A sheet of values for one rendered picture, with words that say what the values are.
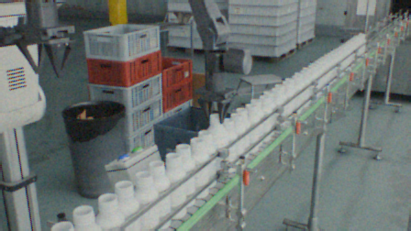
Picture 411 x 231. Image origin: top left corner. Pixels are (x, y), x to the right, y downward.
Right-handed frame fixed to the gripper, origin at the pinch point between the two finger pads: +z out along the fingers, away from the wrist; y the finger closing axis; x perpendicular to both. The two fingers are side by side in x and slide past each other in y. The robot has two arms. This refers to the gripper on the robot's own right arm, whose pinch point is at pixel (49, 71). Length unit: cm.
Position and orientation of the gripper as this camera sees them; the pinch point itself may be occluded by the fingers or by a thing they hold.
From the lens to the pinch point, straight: 92.2
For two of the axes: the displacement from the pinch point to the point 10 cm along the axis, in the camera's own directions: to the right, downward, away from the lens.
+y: 8.7, 1.7, -4.6
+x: 4.9, -2.8, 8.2
